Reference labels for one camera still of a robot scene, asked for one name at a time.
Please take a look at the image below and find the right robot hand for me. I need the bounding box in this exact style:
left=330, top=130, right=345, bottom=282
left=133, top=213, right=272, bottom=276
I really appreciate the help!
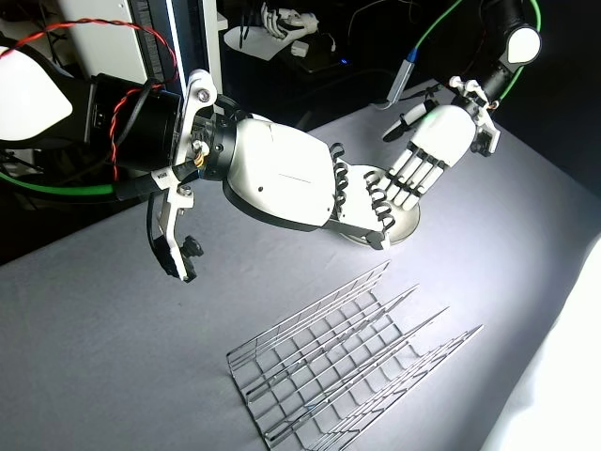
left=222, top=114, right=394, bottom=251

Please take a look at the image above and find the black device with blue light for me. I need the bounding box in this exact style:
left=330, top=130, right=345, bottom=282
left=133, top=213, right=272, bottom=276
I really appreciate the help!
left=300, top=44, right=354, bottom=75

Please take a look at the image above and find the white flat stand base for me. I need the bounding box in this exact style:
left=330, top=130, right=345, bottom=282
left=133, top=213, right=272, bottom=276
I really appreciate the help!
left=223, top=25, right=306, bottom=62

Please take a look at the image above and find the grey USB adapter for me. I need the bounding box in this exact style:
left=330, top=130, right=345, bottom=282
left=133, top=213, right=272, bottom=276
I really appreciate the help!
left=385, top=46, right=420, bottom=107

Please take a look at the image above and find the spare white robot hand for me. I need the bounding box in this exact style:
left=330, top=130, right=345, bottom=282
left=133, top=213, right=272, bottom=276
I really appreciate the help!
left=260, top=2, right=321, bottom=42

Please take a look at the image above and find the chrome wire plate rack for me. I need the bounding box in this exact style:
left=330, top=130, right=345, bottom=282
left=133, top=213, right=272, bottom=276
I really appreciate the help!
left=224, top=260, right=485, bottom=450

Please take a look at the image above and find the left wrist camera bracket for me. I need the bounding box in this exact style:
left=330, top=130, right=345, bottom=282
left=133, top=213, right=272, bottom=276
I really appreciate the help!
left=448, top=74, right=501, bottom=157

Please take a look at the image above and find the thin green cable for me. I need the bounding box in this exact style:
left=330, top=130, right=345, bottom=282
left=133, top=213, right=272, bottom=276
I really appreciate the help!
left=411, top=0, right=466, bottom=54

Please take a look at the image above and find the thick green sleeved cable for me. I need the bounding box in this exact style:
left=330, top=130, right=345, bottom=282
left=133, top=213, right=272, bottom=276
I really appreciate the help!
left=497, top=0, right=543, bottom=102
left=0, top=166, right=159, bottom=204

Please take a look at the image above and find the red black twisted wire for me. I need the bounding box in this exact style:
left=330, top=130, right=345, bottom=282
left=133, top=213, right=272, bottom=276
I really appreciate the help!
left=0, top=17, right=180, bottom=180

